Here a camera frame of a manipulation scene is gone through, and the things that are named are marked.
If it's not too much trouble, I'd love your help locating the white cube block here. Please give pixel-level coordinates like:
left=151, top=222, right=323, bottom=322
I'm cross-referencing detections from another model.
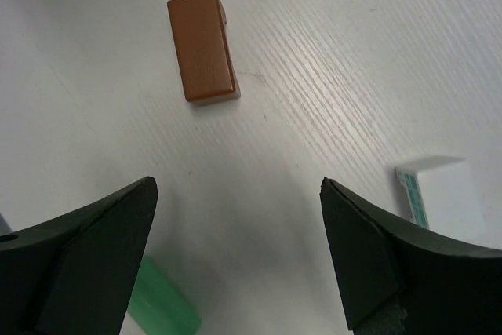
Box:
left=395, top=155, right=486, bottom=239

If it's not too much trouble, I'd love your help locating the brown rectangular block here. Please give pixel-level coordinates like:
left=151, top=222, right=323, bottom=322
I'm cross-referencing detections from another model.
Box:
left=166, top=0, right=240, bottom=106

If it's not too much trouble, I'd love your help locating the green cylinder block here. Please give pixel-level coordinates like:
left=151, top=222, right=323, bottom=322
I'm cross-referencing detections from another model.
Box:
left=128, top=255, right=201, bottom=335

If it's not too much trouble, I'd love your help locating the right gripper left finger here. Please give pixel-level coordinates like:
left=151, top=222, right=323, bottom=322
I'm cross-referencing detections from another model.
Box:
left=1, top=177, right=158, bottom=334

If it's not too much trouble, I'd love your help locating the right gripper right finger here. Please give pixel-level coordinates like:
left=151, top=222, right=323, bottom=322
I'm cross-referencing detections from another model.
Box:
left=320, top=178, right=501, bottom=334

